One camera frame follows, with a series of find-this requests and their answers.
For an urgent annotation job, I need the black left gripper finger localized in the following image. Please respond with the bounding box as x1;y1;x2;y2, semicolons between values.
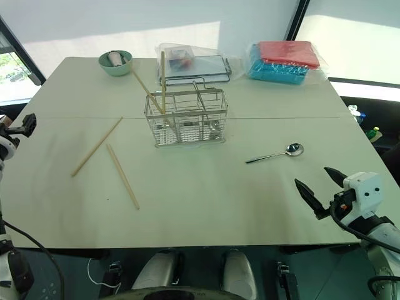
21;113;38;139

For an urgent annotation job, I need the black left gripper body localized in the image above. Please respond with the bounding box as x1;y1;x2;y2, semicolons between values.
0;123;24;139

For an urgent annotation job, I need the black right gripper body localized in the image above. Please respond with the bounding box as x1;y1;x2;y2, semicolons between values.
324;189;358;220

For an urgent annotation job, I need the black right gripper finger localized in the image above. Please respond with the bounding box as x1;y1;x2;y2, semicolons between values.
324;167;348;189
294;178;326;221

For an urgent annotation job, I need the green yellow toy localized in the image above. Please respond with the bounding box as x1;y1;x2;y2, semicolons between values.
366;126;384;145

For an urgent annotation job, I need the clear plastic bottle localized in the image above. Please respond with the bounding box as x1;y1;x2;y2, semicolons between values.
347;104;369;126

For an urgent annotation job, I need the wooden chopstick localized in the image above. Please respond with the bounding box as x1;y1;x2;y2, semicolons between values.
106;143;141;211
160;51;166;114
131;69;164;114
71;116;124;178

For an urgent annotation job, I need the green bowl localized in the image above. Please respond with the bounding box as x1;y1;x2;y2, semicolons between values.
98;49;134;78

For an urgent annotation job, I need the white rounded robot foot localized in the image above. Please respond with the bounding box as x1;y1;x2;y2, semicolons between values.
131;249;184;291
221;249;258;300

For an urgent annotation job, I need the white pink cup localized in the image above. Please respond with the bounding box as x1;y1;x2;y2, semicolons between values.
107;51;124;68

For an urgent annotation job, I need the blue flat pack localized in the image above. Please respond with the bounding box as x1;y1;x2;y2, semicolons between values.
247;43;309;85

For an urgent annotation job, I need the red flat pack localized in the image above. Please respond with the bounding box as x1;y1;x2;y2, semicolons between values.
257;40;322;71

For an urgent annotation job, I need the dark rounded robot torso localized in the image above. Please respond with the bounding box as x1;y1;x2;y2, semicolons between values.
109;285;251;300

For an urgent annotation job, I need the clear box of colourful items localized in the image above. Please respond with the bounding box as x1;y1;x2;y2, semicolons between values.
166;47;194;71

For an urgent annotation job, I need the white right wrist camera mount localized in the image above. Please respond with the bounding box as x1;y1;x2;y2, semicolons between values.
342;171;383;220

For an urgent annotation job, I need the steel spoon with dark handle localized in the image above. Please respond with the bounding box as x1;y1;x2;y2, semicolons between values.
245;142;305;164

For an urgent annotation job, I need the dark window frame post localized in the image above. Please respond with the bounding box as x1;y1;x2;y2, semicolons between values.
0;14;48;87
282;0;311;42

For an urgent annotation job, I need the black floor bracket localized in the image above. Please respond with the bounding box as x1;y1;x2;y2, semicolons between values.
102;261;123;292
276;261;298;300

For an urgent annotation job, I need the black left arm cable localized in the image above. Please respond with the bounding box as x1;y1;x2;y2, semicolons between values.
0;219;66;300

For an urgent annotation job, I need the metal wire cutlery basket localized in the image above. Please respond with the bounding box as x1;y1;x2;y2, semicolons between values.
143;79;228;149

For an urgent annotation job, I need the thin white cable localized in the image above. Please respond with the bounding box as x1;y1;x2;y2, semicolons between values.
87;257;122;289

